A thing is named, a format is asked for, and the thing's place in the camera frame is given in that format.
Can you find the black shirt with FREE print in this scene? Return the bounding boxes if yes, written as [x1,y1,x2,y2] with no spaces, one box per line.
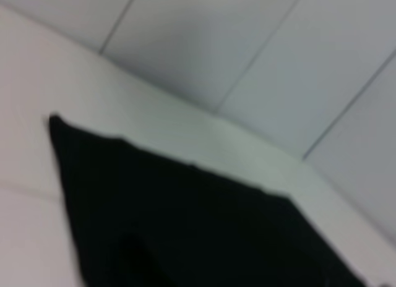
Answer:
[48,112,372,287]

